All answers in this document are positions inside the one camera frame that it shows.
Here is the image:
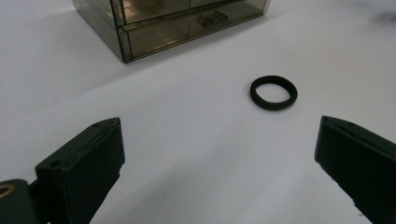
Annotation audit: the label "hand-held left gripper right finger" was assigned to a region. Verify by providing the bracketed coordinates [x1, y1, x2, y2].
[314, 115, 396, 224]

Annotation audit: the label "black hair tie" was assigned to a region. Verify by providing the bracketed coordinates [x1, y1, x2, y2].
[249, 75, 299, 111]

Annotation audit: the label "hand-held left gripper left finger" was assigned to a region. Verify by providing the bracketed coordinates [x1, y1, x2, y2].
[35, 117, 126, 224]

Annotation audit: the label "smoky transparent drawer box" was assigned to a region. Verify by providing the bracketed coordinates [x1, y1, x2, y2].
[72, 0, 271, 64]

